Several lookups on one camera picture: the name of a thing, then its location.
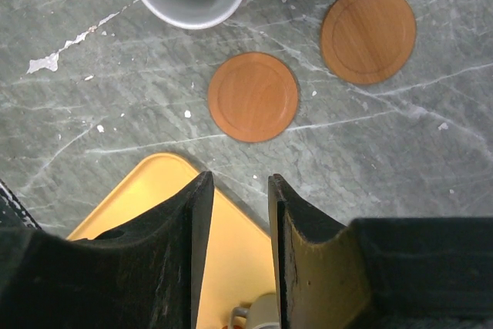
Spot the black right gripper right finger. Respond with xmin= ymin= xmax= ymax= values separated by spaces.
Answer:
xmin=268 ymin=174 xmax=492 ymax=328

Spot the yellow plastic tray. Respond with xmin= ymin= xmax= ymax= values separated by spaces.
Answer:
xmin=68 ymin=153 xmax=276 ymax=328

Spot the tan wooden coaster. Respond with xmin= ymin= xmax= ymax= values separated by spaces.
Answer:
xmin=320 ymin=0 xmax=417 ymax=85

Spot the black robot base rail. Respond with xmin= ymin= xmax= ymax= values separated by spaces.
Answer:
xmin=0 ymin=180 xmax=41 ymax=230

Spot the grey yellow-handled cup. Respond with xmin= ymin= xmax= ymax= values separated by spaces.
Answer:
xmin=227 ymin=293 xmax=280 ymax=329

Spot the light orange wooden coaster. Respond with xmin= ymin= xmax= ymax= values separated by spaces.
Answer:
xmin=207 ymin=52 xmax=299 ymax=143

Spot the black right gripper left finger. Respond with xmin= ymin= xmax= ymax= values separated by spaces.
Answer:
xmin=1 ymin=172 xmax=214 ymax=328

